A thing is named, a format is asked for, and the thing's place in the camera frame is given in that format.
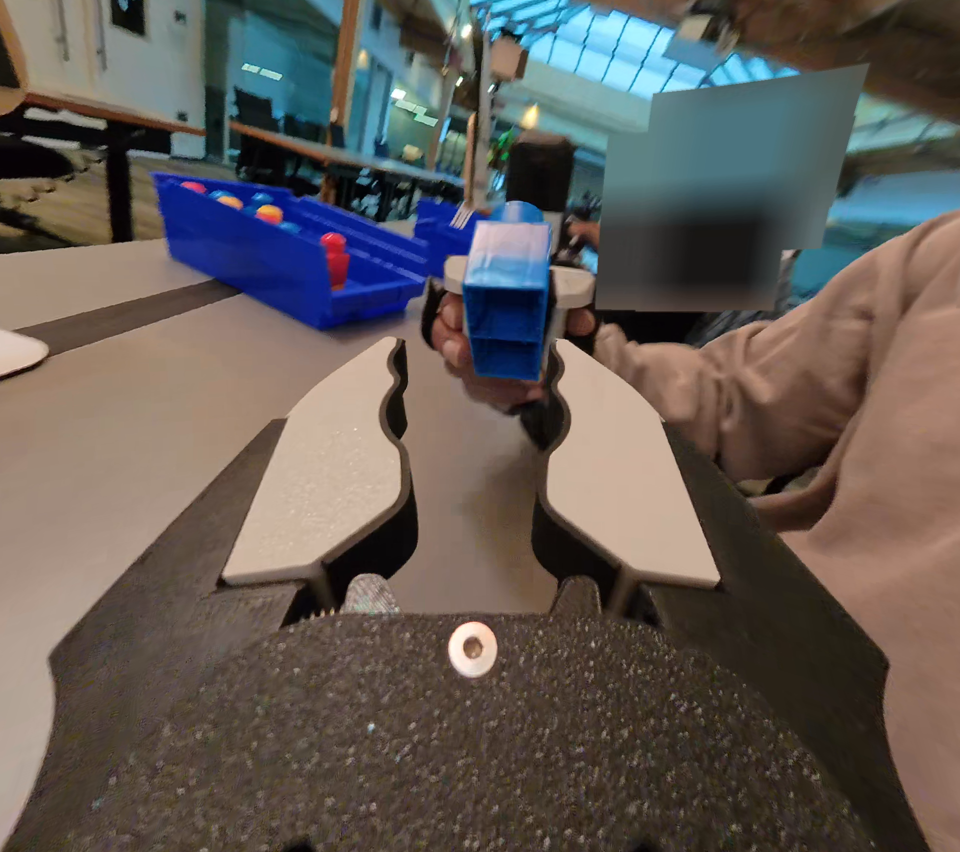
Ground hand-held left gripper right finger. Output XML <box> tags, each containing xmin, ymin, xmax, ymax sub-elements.
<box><xmin>532</xmin><ymin>338</ymin><xmax>723</xmax><ymax>612</ymax></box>

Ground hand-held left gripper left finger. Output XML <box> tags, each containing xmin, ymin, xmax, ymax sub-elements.
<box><xmin>221</xmin><ymin>335</ymin><xmax>421</xmax><ymax>607</ymax></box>

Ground blue two-stud mega block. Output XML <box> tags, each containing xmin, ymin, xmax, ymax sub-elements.
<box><xmin>461</xmin><ymin>201</ymin><xmax>554</xmax><ymax>383</ymax></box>

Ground blue storage bin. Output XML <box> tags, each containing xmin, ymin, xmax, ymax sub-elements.
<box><xmin>414</xmin><ymin>198</ymin><xmax>481</xmax><ymax>277</ymax></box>
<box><xmin>150</xmin><ymin>171</ymin><xmax>430</xmax><ymax>332</ymax></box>

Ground person's right forearm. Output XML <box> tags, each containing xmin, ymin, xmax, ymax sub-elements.
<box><xmin>596</xmin><ymin>211</ymin><xmax>960</xmax><ymax>493</ymax></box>

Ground pile of mega blocks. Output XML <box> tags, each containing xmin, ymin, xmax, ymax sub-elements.
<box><xmin>180</xmin><ymin>179</ymin><xmax>305</xmax><ymax>236</ymax></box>

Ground person's right hand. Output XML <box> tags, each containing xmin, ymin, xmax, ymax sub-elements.
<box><xmin>435</xmin><ymin>290</ymin><xmax>543</xmax><ymax>412</ymax></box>

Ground pale upright pole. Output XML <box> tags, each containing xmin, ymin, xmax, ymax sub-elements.
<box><xmin>448</xmin><ymin>35</ymin><xmax>492</xmax><ymax>228</ymax></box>

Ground wood-top office desk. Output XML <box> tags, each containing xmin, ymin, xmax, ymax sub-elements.
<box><xmin>22</xmin><ymin>89</ymin><xmax>207</xmax><ymax>243</ymax></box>
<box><xmin>228</xmin><ymin>119</ymin><xmax>468</xmax><ymax>223</ymax></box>

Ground white ceiling device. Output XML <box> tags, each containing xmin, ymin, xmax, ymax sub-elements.
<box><xmin>675</xmin><ymin>11</ymin><xmax>742</xmax><ymax>57</ymax></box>

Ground white document stand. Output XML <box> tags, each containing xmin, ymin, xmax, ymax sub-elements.
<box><xmin>0</xmin><ymin>329</ymin><xmax>50</xmax><ymax>381</ymax></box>

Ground wooden support post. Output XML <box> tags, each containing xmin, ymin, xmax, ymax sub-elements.
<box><xmin>330</xmin><ymin>0</ymin><xmax>376</xmax><ymax>126</ymax></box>

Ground metal door handle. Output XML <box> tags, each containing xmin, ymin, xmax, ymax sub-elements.
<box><xmin>84</xmin><ymin>0</ymin><xmax>108</xmax><ymax>72</ymax></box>
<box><xmin>43</xmin><ymin>0</ymin><xmax>71</xmax><ymax>62</ymax></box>

